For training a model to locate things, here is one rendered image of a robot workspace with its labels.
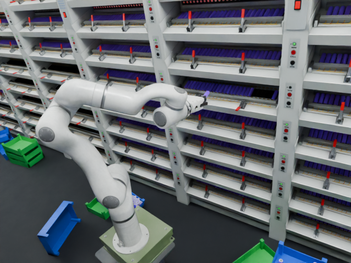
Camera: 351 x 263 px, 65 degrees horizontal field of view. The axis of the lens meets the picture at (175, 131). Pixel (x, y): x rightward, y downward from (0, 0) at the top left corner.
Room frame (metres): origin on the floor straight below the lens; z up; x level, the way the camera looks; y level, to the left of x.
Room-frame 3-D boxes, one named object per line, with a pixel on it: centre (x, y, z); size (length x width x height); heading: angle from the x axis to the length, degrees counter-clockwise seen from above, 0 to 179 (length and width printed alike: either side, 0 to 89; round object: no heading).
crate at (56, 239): (1.37, 0.89, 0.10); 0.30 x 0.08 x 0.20; 161
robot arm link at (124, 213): (1.00, 0.31, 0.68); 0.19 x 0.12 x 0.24; 0
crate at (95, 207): (1.64, 0.60, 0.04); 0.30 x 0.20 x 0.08; 142
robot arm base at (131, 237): (0.97, 0.31, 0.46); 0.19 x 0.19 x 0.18
